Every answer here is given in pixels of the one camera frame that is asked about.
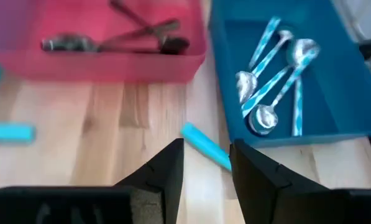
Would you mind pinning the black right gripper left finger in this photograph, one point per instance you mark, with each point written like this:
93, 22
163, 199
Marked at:
160, 186

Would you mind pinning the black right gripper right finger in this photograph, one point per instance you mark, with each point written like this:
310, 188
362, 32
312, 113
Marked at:
266, 193

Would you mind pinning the black metal spoon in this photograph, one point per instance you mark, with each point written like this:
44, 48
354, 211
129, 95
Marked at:
70, 43
129, 49
176, 46

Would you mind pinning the blue plastic bin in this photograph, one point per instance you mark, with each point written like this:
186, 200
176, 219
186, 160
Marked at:
343, 102

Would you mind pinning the pink plastic bin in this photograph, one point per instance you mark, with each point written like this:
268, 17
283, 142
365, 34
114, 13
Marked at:
126, 68

